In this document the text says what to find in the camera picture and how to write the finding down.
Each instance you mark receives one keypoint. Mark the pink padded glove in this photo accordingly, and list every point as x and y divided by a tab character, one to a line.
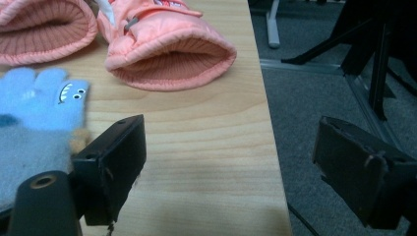
42	32
164	36

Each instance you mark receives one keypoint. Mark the white desk frame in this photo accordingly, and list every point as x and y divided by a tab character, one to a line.
272	29

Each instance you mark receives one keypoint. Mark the metal floor rail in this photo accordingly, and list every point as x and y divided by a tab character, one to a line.
311	67

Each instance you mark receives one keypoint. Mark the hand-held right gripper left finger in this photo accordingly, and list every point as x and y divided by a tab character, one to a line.
108	170

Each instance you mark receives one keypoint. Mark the black metal stand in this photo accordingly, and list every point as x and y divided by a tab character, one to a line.
380	65

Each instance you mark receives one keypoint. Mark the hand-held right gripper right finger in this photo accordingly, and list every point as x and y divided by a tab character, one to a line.
360	173

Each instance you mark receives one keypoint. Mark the blue knit glove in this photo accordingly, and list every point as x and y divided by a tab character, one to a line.
32	108

